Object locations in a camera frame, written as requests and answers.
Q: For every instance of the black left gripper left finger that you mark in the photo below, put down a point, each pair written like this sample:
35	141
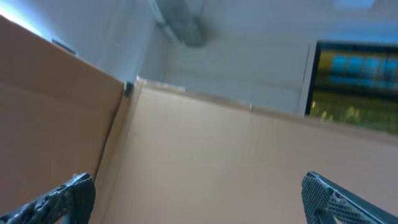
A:
71	203

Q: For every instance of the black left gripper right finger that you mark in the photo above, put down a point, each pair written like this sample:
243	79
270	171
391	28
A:
327	203

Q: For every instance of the window with yellow view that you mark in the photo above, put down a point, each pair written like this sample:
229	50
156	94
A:
354	83

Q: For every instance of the grey ceiling duct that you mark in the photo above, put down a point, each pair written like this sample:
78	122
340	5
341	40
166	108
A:
181	20

